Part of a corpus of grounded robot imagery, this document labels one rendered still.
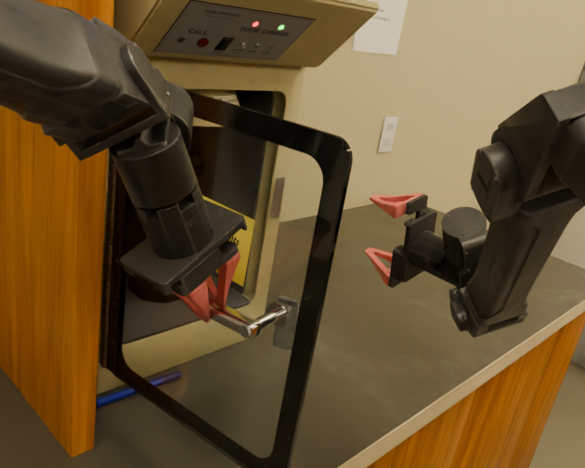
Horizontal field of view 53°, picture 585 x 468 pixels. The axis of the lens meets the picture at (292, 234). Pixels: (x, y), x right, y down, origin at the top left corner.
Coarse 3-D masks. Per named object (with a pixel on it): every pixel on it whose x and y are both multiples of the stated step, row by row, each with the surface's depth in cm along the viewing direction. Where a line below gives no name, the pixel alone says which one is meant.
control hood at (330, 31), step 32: (128, 0) 61; (160, 0) 58; (224, 0) 62; (256, 0) 64; (288, 0) 66; (320, 0) 69; (352, 0) 73; (128, 32) 62; (160, 32) 62; (320, 32) 76; (352, 32) 80; (288, 64) 81; (320, 64) 85
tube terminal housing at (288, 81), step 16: (160, 64) 70; (176, 64) 72; (192, 64) 73; (208, 64) 75; (224, 64) 77; (240, 64) 79; (256, 64) 81; (176, 80) 72; (192, 80) 74; (208, 80) 76; (224, 80) 78; (240, 80) 80; (256, 80) 82; (272, 80) 84; (288, 80) 86; (288, 96) 87; (272, 112) 90; (288, 112) 88; (112, 384) 83
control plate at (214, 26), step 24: (192, 0) 59; (192, 24) 63; (216, 24) 65; (240, 24) 67; (264, 24) 69; (288, 24) 71; (168, 48) 66; (192, 48) 68; (240, 48) 72; (264, 48) 74
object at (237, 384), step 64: (192, 128) 60; (256, 128) 55; (256, 192) 57; (320, 192) 53; (256, 256) 59; (320, 256) 54; (128, 320) 74; (192, 320) 67; (128, 384) 77; (192, 384) 69; (256, 384) 63; (256, 448) 65
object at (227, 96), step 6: (192, 90) 79; (198, 90) 80; (204, 90) 80; (210, 90) 81; (216, 90) 81; (222, 90) 82; (228, 90) 83; (234, 90) 86; (210, 96) 81; (216, 96) 81; (222, 96) 82; (228, 96) 83; (234, 96) 85; (228, 102) 83; (234, 102) 84
